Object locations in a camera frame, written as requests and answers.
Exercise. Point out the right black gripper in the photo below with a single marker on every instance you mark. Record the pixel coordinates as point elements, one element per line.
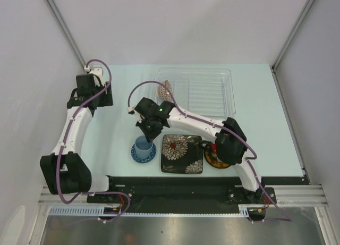
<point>151,135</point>

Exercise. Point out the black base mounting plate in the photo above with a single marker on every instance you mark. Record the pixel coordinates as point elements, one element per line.
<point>186,195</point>

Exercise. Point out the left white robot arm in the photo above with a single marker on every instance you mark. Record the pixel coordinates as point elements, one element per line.
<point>64,167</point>

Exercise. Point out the red black mug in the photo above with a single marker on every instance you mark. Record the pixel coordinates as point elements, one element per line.
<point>207,146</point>

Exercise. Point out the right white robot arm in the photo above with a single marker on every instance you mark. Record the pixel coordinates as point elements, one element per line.
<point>230,141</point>

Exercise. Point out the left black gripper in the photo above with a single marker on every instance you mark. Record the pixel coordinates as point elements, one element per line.
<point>107,100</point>

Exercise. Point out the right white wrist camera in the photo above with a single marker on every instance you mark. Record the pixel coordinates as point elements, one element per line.
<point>132,111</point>

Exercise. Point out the white slotted cable duct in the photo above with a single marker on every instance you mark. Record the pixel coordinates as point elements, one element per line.
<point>98,211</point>

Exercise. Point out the blue patterned bowl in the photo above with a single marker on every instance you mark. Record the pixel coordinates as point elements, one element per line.
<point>135,154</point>

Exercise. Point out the clear wire dish rack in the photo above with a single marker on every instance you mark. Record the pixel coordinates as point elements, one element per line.
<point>204,91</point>

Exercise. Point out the aluminium corner post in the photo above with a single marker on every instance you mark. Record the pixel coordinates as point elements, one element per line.
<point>297,26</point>
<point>65,30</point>

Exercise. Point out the black floral square plate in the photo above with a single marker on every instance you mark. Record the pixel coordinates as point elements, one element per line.
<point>181,154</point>

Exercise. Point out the yellow black saucer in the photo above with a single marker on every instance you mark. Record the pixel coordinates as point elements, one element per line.
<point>214,161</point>

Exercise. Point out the left aluminium corner post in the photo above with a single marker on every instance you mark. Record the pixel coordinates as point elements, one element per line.
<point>65,30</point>

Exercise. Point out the light blue cup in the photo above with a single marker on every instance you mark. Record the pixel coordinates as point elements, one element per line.
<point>143,145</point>

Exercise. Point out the beige patterned bowl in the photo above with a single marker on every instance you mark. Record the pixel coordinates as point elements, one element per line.
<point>164,92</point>

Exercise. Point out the right aluminium corner post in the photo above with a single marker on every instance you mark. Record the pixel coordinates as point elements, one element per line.
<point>297,26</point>

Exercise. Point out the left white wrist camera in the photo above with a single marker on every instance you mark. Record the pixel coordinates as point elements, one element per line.
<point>98,71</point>

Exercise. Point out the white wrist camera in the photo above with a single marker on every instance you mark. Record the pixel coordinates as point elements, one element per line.
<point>98,71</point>
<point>132,111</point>

